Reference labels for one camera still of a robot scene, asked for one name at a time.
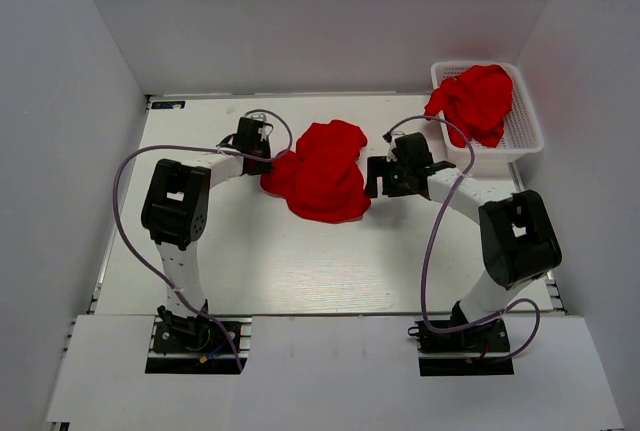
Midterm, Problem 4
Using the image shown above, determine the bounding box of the red t shirt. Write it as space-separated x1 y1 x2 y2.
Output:
424 64 513 148
260 120 371 224

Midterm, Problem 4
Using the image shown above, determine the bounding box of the red t shirt in basket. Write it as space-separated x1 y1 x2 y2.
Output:
424 64 513 148

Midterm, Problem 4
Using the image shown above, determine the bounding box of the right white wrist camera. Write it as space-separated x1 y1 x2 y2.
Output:
383 131 403 162

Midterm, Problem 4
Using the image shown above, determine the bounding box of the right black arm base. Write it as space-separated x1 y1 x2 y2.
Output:
407 319 514 377

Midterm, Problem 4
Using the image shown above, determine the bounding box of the blue label sticker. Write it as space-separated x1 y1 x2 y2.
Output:
150 101 186 110

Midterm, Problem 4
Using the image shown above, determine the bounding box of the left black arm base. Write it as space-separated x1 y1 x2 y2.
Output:
145 306 252 376

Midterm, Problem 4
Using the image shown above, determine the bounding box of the white plastic basket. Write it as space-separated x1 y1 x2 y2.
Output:
431 61 544 177

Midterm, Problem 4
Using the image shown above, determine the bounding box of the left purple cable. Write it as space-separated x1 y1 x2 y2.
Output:
113 109 294 372

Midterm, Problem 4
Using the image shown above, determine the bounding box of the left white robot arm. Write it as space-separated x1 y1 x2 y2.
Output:
141 110 273 350

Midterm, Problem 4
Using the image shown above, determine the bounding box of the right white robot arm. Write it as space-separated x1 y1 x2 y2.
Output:
364 133 562 350

